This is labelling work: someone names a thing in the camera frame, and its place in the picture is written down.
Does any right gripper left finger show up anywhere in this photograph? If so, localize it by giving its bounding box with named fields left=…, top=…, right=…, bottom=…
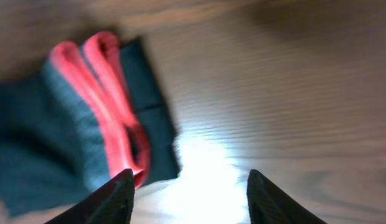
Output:
left=45, top=169, right=135, bottom=224

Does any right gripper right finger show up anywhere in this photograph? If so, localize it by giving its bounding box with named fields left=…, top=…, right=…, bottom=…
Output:
left=247, top=169, right=325, bottom=224

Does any black leggings red waistband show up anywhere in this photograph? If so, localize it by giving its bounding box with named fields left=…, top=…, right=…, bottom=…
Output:
left=0, top=31, right=180, bottom=217

